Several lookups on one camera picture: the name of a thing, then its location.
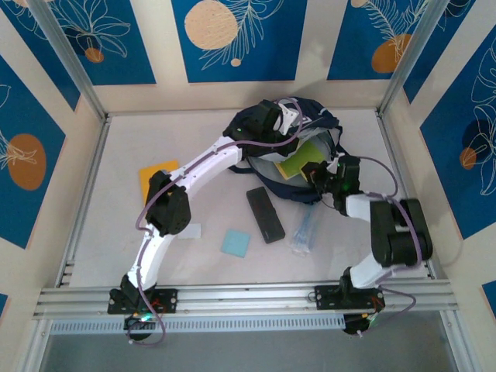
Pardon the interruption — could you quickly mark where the green notebook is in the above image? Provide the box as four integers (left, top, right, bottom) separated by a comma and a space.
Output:
275, 139, 327, 181

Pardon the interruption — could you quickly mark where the navy blue backpack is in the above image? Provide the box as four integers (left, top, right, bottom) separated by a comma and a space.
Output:
226, 96, 344, 206

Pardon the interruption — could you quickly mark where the clear plastic bag of pens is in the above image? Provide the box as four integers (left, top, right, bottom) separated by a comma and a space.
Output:
290, 208, 317, 259

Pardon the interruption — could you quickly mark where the black pencil case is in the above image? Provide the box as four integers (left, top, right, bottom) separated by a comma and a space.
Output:
246, 186, 287, 245

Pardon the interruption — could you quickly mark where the light blue sticky note pad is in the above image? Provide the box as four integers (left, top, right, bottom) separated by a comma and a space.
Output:
220, 229, 252, 259

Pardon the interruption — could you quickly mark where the orange notebook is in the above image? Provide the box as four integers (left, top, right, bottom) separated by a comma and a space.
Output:
138, 160, 180, 206

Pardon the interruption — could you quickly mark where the white card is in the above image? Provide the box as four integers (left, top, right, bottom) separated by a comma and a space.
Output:
177, 223, 203, 240

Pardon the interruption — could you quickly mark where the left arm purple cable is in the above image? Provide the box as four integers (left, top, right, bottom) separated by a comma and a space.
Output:
126, 96, 304, 348

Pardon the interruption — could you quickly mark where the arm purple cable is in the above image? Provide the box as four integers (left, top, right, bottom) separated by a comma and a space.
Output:
126, 96, 304, 348
308, 156, 419, 339

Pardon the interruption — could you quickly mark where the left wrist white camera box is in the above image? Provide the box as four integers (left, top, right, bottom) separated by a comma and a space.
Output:
277, 104, 302, 136

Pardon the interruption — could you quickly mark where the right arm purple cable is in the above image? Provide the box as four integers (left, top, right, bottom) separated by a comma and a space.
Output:
308, 156, 419, 339

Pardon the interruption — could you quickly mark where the aluminium table side rail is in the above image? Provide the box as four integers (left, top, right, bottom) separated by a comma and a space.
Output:
374, 110, 438, 280
56, 115, 112, 288

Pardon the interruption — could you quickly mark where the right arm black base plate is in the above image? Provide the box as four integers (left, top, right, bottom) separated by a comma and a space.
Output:
314, 284, 385, 311

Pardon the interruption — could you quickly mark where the aluminium frame cross rail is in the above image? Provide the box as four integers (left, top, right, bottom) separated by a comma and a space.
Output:
33, 278, 460, 321

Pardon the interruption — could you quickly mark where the aluminium frame post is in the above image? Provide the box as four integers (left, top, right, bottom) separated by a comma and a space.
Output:
29, 0, 109, 121
377, 0, 457, 117

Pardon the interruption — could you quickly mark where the grey slotted cable duct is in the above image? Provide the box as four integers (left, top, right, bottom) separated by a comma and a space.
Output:
50, 313, 346, 335

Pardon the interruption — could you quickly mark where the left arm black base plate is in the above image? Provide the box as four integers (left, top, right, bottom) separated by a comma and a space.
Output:
107, 287, 179, 315

